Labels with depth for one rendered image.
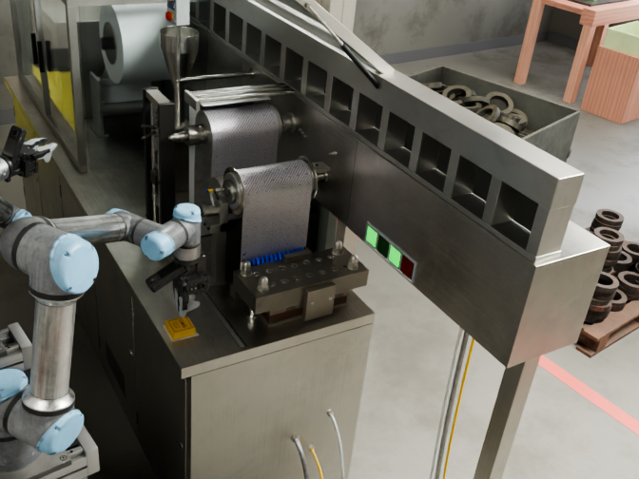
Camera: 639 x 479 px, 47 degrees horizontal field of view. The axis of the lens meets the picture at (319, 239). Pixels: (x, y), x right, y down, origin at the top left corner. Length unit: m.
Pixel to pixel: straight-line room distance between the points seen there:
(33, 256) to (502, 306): 1.08
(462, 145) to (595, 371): 2.29
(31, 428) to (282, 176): 1.01
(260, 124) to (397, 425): 1.53
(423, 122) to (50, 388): 1.11
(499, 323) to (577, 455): 1.66
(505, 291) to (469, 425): 1.65
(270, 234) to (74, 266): 0.86
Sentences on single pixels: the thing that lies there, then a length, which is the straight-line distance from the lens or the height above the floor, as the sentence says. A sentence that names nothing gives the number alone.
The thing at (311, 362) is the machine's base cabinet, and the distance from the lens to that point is 2.36.
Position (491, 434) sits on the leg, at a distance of 2.30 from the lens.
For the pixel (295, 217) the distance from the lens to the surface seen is 2.34.
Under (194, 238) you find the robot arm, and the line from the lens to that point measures 2.04.
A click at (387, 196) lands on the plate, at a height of 1.34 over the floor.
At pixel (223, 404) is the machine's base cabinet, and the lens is 2.29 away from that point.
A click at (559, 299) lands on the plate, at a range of 1.88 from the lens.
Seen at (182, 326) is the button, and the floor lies 0.92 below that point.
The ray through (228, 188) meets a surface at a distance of 2.24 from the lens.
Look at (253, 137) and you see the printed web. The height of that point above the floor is 1.33.
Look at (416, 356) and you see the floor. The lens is 3.70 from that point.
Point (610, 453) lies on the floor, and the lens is 3.54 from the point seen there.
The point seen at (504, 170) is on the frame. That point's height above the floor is 1.60.
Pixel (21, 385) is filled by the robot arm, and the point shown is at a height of 1.05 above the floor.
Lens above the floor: 2.29
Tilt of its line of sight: 31 degrees down
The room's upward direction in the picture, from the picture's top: 6 degrees clockwise
